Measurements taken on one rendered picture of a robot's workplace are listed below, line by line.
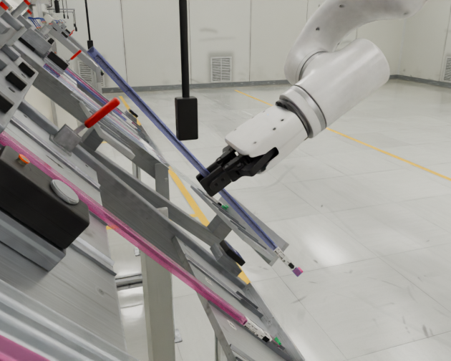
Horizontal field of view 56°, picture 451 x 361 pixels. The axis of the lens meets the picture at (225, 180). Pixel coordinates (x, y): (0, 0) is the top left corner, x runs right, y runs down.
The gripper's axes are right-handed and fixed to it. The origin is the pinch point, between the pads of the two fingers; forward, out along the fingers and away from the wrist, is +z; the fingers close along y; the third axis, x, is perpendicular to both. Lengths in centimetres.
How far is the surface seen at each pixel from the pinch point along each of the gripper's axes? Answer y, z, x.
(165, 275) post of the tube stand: -29.3, 21.4, 27.0
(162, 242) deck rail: -8.0, 13.3, 7.9
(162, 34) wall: -749, -116, 72
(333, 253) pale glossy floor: -120, -36, 141
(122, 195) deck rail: -8.0, 13.4, -3.6
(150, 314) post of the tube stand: -29, 30, 33
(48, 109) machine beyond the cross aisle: -440, 79, 29
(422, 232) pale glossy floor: -125, -92, 176
